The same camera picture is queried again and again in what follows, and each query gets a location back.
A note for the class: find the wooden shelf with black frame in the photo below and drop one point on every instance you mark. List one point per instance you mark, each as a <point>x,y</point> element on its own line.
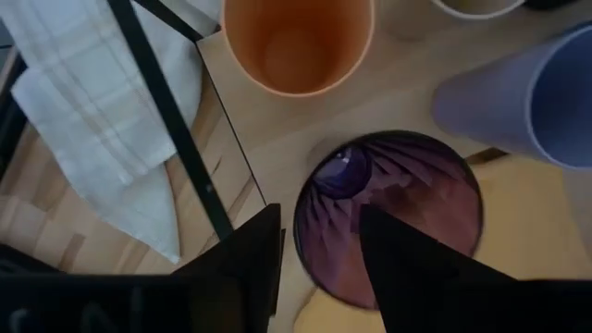
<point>287,125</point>

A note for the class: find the orange plastic cup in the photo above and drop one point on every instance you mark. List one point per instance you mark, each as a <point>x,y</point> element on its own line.
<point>296,46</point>

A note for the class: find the white checked cloth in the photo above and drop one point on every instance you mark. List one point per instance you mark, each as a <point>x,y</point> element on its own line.
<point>92,115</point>

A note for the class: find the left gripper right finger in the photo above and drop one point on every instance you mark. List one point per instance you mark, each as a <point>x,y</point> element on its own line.
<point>407,277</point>

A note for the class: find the tall lavender plastic cup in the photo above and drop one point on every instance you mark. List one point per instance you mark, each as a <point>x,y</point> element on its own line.
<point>509,106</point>

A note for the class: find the purple faceted tumbler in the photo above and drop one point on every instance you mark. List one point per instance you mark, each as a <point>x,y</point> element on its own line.
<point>416,185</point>

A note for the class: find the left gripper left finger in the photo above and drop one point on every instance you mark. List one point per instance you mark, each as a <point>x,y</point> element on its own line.
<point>254,268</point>

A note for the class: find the yellow waffle weave cloth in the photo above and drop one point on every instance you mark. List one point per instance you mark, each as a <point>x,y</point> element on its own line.
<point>532,222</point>

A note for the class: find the beige plastic cup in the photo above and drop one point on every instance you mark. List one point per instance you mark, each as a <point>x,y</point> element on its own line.
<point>476,7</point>

